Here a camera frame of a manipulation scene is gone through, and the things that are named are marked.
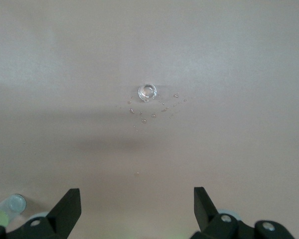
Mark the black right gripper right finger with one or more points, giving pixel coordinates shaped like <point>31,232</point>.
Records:
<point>204,214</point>

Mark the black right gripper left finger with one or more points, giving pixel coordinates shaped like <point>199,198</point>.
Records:
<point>62,216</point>

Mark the clear glass beaker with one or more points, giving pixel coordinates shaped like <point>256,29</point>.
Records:
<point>147,92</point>

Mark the frosted green bottle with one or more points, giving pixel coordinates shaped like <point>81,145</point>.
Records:
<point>16,203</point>

